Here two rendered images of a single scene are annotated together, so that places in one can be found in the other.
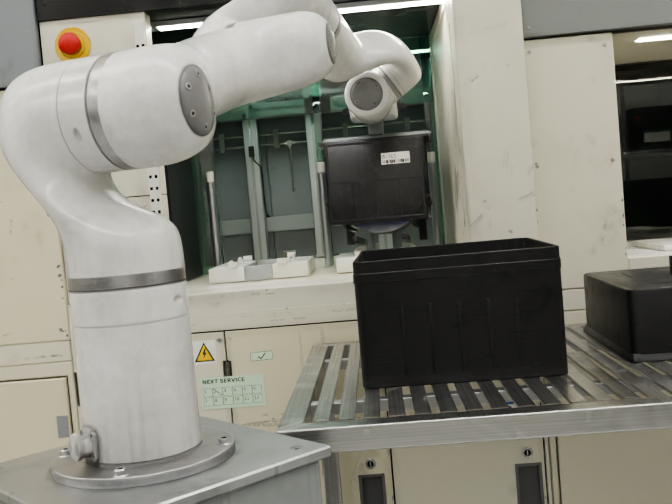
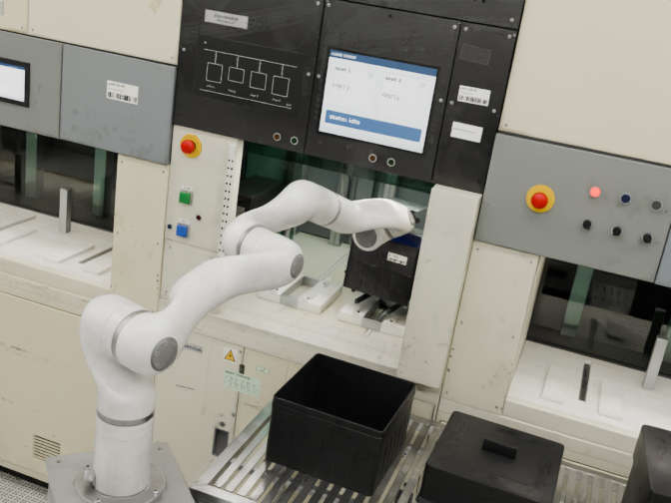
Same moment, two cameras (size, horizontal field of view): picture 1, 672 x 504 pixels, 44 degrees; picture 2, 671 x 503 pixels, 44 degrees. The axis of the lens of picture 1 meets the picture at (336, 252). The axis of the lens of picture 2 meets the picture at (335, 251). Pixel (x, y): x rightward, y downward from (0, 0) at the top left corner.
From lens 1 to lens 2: 1.16 m
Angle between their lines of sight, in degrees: 21
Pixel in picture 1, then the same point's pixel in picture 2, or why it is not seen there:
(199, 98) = (163, 356)
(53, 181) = (97, 361)
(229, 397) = (239, 385)
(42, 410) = not seen: hidden behind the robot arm
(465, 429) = not seen: outside the picture
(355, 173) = (368, 258)
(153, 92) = (138, 355)
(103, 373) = (101, 454)
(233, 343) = (248, 356)
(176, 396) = (133, 472)
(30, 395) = not seen: hidden behind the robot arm
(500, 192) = (425, 336)
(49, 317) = (147, 301)
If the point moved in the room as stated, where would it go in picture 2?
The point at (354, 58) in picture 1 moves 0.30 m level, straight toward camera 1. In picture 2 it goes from (350, 228) to (309, 260)
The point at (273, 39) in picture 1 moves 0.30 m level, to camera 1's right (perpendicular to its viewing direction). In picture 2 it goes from (254, 268) to (384, 301)
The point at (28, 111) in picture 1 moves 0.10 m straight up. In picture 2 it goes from (90, 329) to (92, 284)
